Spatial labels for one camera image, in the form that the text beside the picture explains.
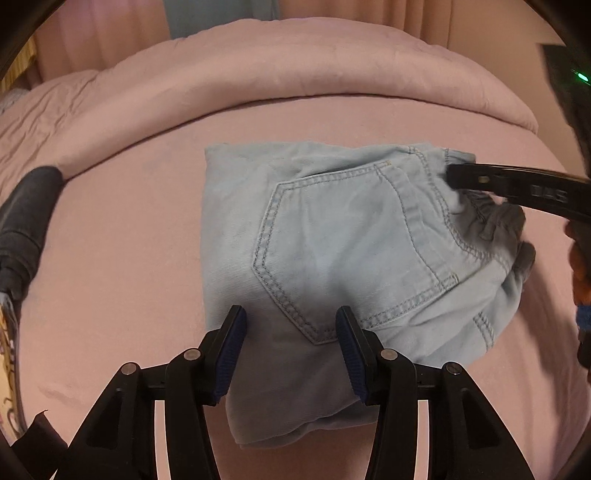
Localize pink curtain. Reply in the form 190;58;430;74
381;0;513;52

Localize printed colourful cloth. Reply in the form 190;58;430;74
0;292;26;439

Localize person's right hand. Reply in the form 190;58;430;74
566;220;591;306

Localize dark grey garment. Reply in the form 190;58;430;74
0;166;64;298

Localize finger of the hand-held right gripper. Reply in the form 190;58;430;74
445;162;591;219

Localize pink bed sheet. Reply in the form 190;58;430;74
0;69;587;480

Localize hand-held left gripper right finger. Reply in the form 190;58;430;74
336;305;536;480

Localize pale blue hanging cloth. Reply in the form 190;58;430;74
161;0;280;41

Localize pink folded duvet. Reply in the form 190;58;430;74
46;18;540;185

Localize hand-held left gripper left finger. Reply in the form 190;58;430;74
55;305;247;480

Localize light blue denim pants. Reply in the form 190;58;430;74
203;141;536;450

